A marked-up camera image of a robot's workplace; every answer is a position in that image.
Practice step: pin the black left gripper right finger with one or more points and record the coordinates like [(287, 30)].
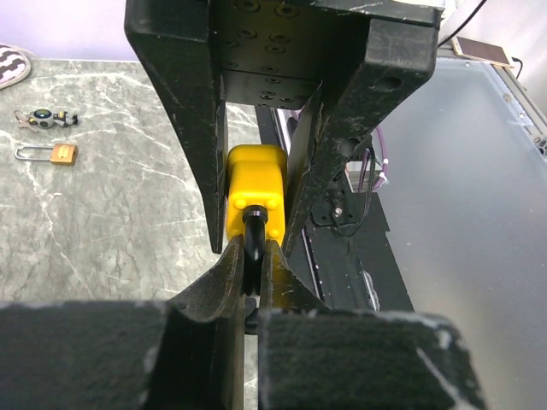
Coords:
[(313, 357)]

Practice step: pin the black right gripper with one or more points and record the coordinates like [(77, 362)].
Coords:
[(365, 57)]

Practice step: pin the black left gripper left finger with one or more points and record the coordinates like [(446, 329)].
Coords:
[(184, 353)]

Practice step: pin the yellow padlock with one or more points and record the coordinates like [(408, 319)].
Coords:
[(255, 207)]

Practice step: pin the small brass long-shackle padlock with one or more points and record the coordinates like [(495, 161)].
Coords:
[(60, 154)]

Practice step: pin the cartoon figure keychain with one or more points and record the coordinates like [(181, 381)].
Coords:
[(44, 119)]

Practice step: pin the smartphone on bench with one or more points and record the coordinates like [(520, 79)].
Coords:
[(483, 52)]

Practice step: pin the purple wavy sponge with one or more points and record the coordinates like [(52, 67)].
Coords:
[(15, 66)]

